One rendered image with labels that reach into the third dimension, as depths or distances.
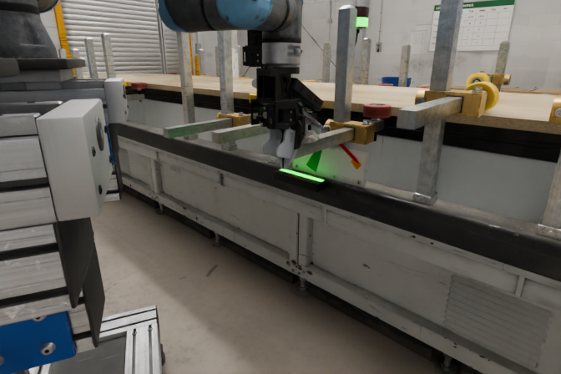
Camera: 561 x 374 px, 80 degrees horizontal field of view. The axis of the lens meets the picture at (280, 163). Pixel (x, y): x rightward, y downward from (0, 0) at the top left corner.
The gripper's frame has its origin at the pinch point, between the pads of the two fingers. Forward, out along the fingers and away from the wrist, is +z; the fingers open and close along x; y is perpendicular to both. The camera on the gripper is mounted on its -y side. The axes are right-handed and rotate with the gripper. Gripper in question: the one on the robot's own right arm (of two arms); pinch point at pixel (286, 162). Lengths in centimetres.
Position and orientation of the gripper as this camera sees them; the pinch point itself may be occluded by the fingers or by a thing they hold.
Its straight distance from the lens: 72.8
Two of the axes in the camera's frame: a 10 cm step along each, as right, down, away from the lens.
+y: -6.6, 2.0, -7.2
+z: -0.2, 9.6, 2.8
